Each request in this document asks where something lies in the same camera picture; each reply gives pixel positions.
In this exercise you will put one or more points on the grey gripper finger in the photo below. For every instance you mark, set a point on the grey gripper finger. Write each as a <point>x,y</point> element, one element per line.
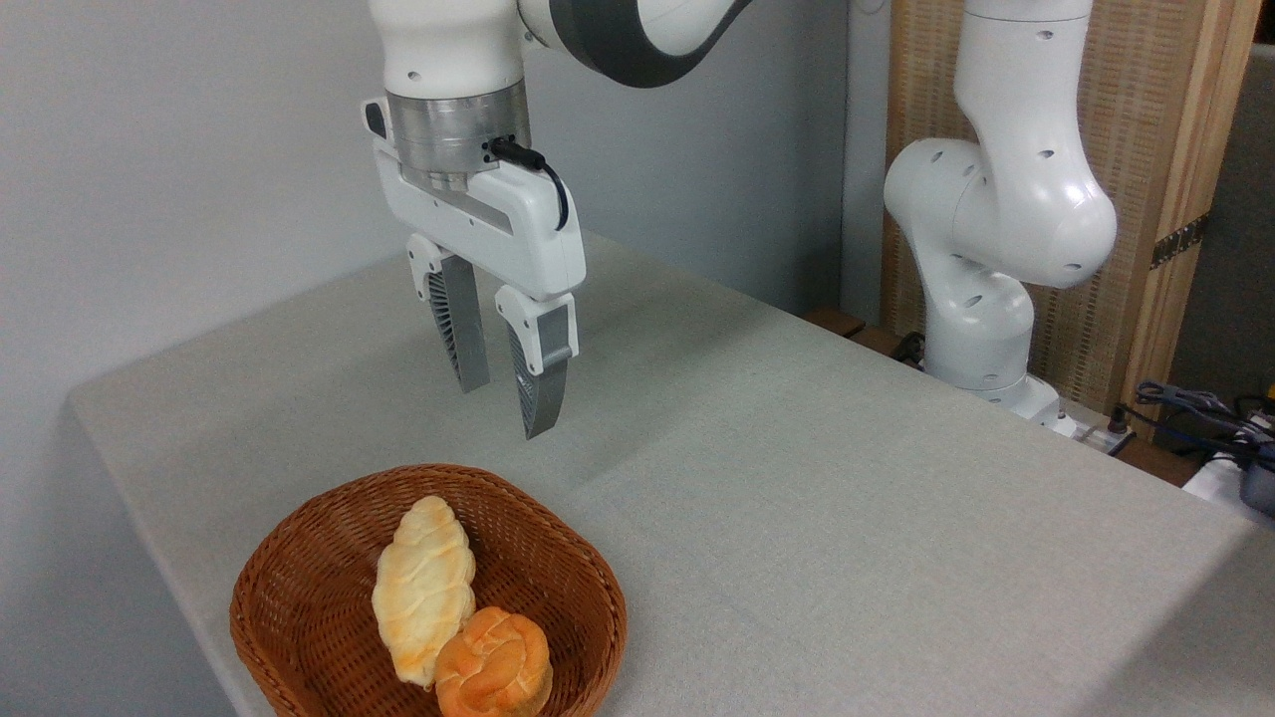
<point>460,329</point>
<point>543,368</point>

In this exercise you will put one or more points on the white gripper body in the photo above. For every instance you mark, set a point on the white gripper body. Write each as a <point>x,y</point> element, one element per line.
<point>528,234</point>

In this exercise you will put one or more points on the long pale braided bread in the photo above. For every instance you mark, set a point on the long pale braided bread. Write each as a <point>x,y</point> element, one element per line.
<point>423,578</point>

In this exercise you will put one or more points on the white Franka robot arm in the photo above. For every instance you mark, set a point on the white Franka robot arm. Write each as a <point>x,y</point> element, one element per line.
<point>1006,199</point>

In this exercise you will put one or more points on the round orange bread bun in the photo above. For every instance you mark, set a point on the round orange bread bun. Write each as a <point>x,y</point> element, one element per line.
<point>493,662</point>

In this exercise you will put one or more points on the brown wicker basket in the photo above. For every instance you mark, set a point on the brown wicker basket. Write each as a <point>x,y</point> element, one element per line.
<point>299,597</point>

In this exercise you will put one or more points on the white power strip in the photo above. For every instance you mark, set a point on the white power strip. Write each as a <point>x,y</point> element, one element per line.
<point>1091,430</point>

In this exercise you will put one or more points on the wooden woven screen panel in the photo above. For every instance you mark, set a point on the wooden woven screen panel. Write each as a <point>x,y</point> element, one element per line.
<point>1146,119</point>

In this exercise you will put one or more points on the black gold patterned strip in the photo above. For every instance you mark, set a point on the black gold patterned strip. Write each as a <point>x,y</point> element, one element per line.
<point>1179,241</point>

